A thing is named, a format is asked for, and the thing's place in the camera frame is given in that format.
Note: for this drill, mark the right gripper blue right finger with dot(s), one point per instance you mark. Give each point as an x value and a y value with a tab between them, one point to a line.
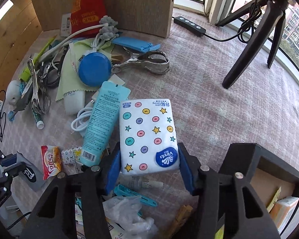
188	168

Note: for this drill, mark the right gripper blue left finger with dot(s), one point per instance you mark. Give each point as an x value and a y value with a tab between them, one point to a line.
112	169

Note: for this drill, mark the white polka-dot Vinda tissue pack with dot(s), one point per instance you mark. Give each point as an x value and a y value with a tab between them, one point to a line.
148	141

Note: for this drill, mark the light blue cream tube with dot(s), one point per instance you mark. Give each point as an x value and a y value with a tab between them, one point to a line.
102	121

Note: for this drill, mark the orange tissue pack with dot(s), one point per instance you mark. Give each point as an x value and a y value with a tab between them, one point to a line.
282	212

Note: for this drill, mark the grey silver tube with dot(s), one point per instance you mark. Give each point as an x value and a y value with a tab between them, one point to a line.
138	182

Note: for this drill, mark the grey card with black circle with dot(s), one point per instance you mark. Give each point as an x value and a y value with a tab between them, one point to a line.
31	175

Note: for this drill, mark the wooden clothes peg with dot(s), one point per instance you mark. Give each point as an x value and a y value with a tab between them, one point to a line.
181	217

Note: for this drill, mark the crumpled clear plastic bag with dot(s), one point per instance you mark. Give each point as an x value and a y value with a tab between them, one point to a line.
124	212

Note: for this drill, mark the patterned lighter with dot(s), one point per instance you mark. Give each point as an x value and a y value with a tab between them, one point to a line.
71	156

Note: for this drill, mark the Coffee mate sachet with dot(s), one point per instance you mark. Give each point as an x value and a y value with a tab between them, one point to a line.
51	161

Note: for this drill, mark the blue plastic clothes peg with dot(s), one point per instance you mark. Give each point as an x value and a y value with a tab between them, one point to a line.
12	114

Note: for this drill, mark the green glass vial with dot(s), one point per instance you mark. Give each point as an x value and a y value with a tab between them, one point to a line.
38	120

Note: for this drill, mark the white bottle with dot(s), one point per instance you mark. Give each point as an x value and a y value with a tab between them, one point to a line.
74	101

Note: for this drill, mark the yellow wooden stick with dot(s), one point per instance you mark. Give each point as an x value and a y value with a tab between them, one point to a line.
274	200

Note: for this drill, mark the green tube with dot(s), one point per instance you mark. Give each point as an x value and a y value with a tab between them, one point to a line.
25	74

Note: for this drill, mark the black wooden tray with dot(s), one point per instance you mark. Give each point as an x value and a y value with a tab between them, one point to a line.
265	171

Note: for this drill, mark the light green cleaning cloth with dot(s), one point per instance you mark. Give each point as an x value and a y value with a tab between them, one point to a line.
70	80

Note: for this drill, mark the blue round case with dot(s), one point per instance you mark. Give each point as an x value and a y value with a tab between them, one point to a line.
94	69

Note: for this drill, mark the silver metal tongs clip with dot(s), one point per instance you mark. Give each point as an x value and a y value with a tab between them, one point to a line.
156	62

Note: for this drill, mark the black power strip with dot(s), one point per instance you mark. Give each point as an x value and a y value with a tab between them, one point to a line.
189	25

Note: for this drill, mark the red fabric pouch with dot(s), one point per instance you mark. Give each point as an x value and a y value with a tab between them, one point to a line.
86	13

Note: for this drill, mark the black tripod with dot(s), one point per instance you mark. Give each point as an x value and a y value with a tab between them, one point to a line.
265	16

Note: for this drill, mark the grey plush cable holder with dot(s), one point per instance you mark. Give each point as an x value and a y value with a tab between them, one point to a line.
110	31

